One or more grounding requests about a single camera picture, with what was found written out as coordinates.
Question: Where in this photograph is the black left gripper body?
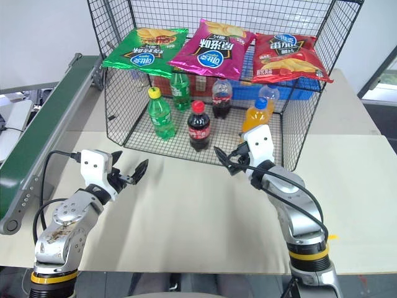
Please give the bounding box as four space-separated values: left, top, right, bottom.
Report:
107 166 137 196

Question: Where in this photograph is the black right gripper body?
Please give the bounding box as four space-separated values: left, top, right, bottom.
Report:
228 141 252 170

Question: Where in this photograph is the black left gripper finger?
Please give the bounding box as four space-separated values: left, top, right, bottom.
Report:
111 150 123 171
130 158 150 186

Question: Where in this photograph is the green conveyor belt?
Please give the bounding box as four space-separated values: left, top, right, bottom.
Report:
0 53 105 235

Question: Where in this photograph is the orange soda bottle blue cap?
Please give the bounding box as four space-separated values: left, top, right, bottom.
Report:
241 98 270 135

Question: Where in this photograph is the cola bottle red cap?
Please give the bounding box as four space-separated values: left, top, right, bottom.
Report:
187 100 212 153

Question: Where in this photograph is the cola bottle half empty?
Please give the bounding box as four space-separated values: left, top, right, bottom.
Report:
211 78 234 120

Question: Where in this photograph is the clear bottle orange soda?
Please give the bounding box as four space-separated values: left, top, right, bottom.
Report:
257 84 277 122

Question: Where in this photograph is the green soda bottle yellow cap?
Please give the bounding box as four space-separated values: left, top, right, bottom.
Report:
146 87 178 142

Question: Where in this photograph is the blue plastic crate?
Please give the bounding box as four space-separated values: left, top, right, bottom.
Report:
230 51 314 102

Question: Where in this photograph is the magenta potato chips bag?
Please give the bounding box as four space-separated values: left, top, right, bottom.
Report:
167 18 257 82

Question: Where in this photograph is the red potato chips bag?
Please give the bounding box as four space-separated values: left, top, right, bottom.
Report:
251 32 334 85

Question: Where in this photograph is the white grey equipment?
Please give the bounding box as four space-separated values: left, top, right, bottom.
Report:
0 89 41 164

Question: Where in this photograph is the green potato chips bag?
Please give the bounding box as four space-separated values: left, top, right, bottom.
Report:
102 27 190 79

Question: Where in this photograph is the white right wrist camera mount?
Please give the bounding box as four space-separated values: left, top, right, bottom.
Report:
243 125 275 169

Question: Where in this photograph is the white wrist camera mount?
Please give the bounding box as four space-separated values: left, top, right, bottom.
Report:
243 125 275 169
79 149 120 200

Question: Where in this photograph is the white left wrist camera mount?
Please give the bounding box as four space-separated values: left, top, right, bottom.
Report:
79 149 120 200

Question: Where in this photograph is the black wire basket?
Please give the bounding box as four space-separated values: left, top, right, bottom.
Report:
86 0 365 173

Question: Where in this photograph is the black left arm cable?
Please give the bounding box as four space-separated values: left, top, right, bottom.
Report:
32 150 83 246

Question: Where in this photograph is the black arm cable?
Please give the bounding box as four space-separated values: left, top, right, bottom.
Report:
225 155 329 246
32 150 83 246

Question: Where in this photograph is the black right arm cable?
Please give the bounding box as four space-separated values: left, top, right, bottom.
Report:
225 155 329 246

